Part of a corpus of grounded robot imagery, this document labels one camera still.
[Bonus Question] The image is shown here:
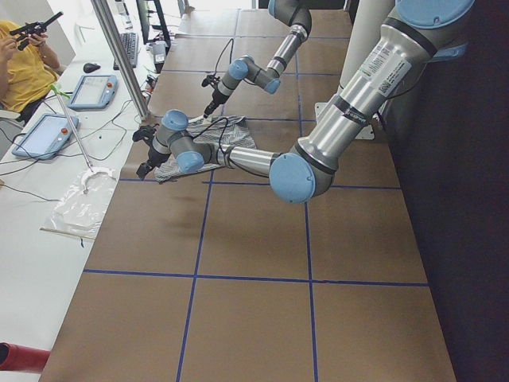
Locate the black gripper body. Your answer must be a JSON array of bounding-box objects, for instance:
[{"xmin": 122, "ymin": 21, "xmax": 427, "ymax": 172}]
[
  {"xmin": 144, "ymin": 146, "xmax": 165, "ymax": 170},
  {"xmin": 208, "ymin": 88, "xmax": 227, "ymax": 110}
]

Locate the black camera cable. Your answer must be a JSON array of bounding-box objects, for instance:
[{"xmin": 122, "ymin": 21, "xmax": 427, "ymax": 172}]
[
  {"xmin": 212, "ymin": 37, "xmax": 236, "ymax": 76},
  {"xmin": 192, "ymin": 115, "xmax": 235, "ymax": 168}
]

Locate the black computer mouse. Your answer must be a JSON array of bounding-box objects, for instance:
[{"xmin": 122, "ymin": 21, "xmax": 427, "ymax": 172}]
[{"xmin": 83, "ymin": 63, "xmax": 101, "ymax": 74}]

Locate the teach pendant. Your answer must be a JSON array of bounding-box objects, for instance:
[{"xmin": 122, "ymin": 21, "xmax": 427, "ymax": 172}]
[
  {"xmin": 68, "ymin": 75, "xmax": 118, "ymax": 111},
  {"xmin": 11, "ymin": 113, "xmax": 73, "ymax": 160}
]

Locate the brown paper table cover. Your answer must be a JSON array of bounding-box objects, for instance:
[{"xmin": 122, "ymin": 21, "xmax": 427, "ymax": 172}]
[{"xmin": 39, "ymin": 7, "xmax": 458, "ymax": 382}]

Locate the navy white striped polo shirt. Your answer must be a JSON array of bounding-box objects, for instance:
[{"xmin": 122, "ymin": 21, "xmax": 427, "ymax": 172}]
[{"xmin": 154, "ymin": 115, "xmax": 256, "ymax": 182}]

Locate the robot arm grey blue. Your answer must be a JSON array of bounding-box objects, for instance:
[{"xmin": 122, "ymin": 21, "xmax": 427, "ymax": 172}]
[
  {"xmin": 204, "ymin": 0, "xmax": 312, "ymax": 118},
  {"xmin": 133, "ymin": 1, "xmax": 473, "ymax": 203}
]

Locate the person in yellow shirt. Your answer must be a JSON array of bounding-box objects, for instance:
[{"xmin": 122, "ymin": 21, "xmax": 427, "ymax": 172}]
[{"xmin": 1, "ymin": 20, "xmax": 60, "ymax": 122}]

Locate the black keyboard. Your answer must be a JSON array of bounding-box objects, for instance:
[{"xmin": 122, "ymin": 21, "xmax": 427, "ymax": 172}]
[{"xmin": 119, "ymin": 33, "xmax": 138, "ymax": 68}]

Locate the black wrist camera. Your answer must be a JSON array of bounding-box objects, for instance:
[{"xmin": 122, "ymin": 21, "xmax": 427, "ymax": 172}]
[
  {"xmin": 201, "ymin": 74, "xmax": 221, "ymax": 88},
  {"xmin": 132, "ymin": 125, "xmax": 157, "ymax": 146}
]

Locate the teach pendant near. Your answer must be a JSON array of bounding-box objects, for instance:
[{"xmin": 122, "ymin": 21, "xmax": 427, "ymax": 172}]
[{"xmin": 11, "ymin": 113, "xmax": 73, "ymax": 160}]

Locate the red cylinder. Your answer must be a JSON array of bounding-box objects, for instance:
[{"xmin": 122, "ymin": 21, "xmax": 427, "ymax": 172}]
[{"xmin": 1, "ymin": 342, "xmax": 50, "ymax": 374}]

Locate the clear plastic bag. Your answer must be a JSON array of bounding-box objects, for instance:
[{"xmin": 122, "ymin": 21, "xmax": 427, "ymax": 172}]
[{"xmin": 40, "ymin": 174, "xmax": 117, "ymax": 240}]

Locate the aluminium frame post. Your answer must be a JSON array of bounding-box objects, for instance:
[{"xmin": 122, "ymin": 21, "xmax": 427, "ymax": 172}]
[{"xmin": 91, "ymin": 0, "xmax": 149, "ymax": 121}]

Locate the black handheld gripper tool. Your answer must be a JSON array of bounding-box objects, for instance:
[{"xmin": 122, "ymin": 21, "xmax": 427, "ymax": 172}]
[{"xmin": 10, "ymin": 11, "xmax": 64, "ymax": 51}]

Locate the black monitor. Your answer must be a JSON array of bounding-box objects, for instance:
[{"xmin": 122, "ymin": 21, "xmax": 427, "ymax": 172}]
[{"xmin": 136, "ymin": 0, "xmax": 171, "ymax": 51}]

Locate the teach pendant far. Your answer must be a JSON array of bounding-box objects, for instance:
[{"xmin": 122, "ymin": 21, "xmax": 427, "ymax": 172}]
[{"xmin": 68, "ymin": 75, "xmax": 118, "ymax": 111}]

